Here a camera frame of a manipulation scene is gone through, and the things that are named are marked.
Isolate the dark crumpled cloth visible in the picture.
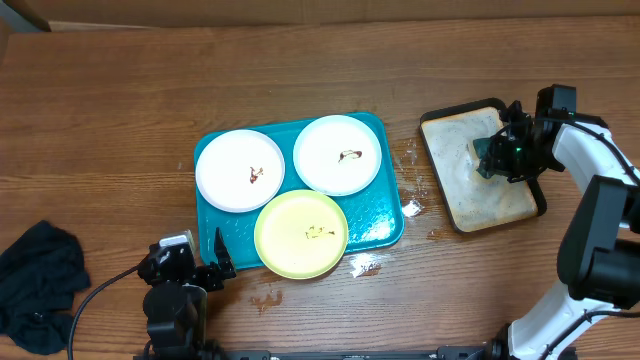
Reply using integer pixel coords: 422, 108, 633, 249
1, 220, 90, 355

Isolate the cardboard panel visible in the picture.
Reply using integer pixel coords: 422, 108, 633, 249
7, 0, 639, 27

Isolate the white plate with brown stain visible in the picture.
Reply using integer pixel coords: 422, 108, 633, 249
293, 115, 382, 196

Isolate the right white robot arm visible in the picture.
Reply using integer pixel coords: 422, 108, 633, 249
473, 102, 639, 359

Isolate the green and yellow sponge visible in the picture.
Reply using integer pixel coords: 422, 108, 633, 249
473, 137, 498, 179

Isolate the teal plastic serving tray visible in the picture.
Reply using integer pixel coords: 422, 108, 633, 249
196, 112, 405, 270

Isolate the white plate with red stain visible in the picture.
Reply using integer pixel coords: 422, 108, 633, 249
195, 129, 286, 213

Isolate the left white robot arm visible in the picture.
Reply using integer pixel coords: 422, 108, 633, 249
138, 230, 236, 359

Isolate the yellow plate with crumbs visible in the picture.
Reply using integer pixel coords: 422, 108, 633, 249
254, 190, 349, 280

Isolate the black tray with soapy water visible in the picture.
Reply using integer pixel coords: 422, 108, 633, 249
420, 98, 547, 233

